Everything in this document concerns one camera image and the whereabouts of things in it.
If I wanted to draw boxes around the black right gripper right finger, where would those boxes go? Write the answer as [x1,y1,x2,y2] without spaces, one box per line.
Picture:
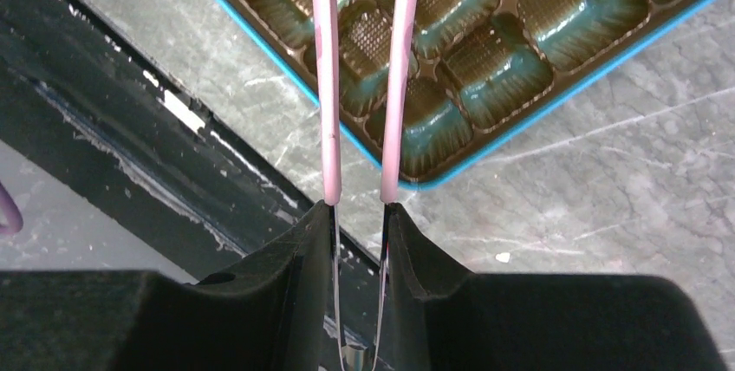
[386,204,726,370]

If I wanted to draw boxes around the pink metal tongs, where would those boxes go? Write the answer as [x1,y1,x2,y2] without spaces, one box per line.
[312,0,417,370]

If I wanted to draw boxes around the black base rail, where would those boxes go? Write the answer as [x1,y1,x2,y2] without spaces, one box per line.
[0,0,392,371]

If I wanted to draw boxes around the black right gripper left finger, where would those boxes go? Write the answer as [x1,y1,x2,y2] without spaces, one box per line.
[1,202,331,370]

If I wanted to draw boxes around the blue cookie tin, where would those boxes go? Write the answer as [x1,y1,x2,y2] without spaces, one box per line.
[216,0,712,189]

